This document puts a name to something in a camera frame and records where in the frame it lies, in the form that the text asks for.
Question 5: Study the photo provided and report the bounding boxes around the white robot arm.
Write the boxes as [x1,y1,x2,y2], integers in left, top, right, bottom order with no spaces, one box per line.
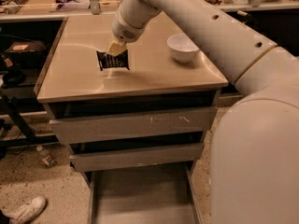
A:
[113,0,299,224]

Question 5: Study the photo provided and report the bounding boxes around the grey drawer cabinet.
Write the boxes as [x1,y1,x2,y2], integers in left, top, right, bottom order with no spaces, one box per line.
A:
[34,10,231,224]

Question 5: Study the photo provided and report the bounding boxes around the grey middle drawer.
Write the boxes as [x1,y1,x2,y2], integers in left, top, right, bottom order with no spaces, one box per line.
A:
[70,143,204,172]

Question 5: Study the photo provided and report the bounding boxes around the black rxbar chocolate bar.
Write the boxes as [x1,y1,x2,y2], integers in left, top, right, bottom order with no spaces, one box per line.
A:
[97,50,129,71]

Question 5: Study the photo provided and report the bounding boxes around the plastic water bottle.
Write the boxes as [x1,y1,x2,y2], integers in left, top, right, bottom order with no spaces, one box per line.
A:
[36,145,57,167]

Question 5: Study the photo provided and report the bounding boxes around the black headphones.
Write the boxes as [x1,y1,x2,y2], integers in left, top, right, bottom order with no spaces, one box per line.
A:
[0,53,27,87]

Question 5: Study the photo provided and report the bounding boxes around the black metal stand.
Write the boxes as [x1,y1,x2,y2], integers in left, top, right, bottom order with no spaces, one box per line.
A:
[0,91,58,147]

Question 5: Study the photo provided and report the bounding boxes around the grey open bottom drawer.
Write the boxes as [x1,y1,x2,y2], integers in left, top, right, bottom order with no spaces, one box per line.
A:
[87,163,203,224]

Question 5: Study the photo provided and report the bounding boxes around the white bowl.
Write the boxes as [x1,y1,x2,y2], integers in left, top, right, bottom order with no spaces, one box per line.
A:
[167,34,200,63]

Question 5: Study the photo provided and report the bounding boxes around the white sneaker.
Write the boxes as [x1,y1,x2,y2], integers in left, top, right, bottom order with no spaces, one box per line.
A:
[7,196,47,224]

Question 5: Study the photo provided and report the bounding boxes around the black bag with label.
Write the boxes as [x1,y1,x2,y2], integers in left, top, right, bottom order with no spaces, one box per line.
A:
[4,41,47,68]

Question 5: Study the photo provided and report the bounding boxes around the grey top drawer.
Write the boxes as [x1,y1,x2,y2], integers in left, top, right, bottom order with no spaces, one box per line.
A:
[50,106,217,144]

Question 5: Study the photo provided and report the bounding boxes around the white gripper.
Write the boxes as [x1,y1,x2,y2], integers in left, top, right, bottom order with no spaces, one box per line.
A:
[107,11,146,57]

